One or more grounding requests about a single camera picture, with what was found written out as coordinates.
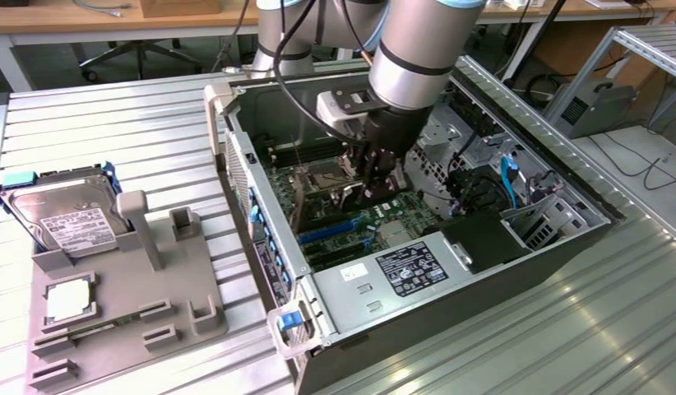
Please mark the thin locking lever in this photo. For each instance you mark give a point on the thin locking lever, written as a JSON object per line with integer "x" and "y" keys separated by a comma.
{"x": 298, "y": 158}

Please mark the silver chipset heatsink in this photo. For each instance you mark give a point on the silver chipset heatsink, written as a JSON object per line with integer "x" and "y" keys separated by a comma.
{"x": 398, "y": 233}

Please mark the black office chair base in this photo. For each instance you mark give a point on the black office chair base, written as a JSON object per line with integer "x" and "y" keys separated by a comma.
{"x": 142, "y": 49}

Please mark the grey computer tower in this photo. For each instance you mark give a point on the grey computer tower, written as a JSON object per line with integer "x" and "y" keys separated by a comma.
{"x": 606, "y": 111}

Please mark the silver CPU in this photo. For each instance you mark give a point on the silver CPU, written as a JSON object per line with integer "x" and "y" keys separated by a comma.
{"x": 69, "y": 302}

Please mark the brown cardboard panel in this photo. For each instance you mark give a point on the brown cardboard panel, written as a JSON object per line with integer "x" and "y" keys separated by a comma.
{"x": 578, "y": 45}

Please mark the white small boxes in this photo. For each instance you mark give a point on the white small boxes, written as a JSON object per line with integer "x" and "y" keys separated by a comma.
{"x": 513, "y": 4}

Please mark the grey parts rack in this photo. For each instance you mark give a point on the grey parts rack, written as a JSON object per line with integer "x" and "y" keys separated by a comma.
{"x": 124, "y": 296}

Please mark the silver power supply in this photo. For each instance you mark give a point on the silver power supply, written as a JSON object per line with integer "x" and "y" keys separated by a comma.
{"x": 348, "y": 300}

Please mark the silver drive cage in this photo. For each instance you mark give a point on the silver drive cage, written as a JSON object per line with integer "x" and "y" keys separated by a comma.
{"x": 444, "y": 136}

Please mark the aluminium profile frame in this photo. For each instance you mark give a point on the aluminium profile frame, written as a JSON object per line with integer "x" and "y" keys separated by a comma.
{"x": 661, "y": 45}

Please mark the metal socket cover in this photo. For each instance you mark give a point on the metal socket cover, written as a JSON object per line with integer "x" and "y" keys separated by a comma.
{"x": 349, "y": 162}

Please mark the hard disk in blue carrier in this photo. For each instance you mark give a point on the hard disk in blue carrier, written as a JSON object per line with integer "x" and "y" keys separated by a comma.
{"x": 69, "y": 222}

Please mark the metal disk bay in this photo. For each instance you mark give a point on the metal disk bay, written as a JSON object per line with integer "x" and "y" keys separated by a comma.
{"x": 541, "y": 234}

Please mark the open black PC case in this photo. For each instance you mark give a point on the open black PC case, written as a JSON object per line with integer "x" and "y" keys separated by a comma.
{"x": 425, "y": 341}

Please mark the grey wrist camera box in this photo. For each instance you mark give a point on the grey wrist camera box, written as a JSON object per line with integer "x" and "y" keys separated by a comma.
{"x": 337, "y": 117}

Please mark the wooden desk white frame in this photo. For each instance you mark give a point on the wooden desk white frame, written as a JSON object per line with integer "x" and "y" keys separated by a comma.
{"x": 590, "y": 12}
{"x": 41, "y": 20}

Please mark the green motherboard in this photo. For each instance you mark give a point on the green motherboard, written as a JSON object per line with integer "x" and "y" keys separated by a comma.
{"x": 414, "y": 205}

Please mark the brown cardboard box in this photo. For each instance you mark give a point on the brown cardboard box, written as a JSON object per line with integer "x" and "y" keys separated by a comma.
{"x": 178, "y": 8}

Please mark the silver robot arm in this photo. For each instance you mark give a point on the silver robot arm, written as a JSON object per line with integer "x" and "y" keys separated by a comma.
{"x": 409, "y": 70}

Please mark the CPU socket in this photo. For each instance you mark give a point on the CPU socket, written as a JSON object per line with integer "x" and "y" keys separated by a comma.
{"x": 324, "y": 175}

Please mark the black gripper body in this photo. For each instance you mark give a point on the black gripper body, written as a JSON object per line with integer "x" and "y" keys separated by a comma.
{"x": 394, "y": 131}

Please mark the black expansion slot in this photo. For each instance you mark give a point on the black expansion slot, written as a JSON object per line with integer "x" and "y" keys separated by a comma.
{"x": 334, "y": 242}
{"x": 340, "y": 253}

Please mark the green RAM stick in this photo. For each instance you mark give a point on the green RAM stick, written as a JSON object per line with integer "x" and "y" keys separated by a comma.
{"x": 104, "y": 325}

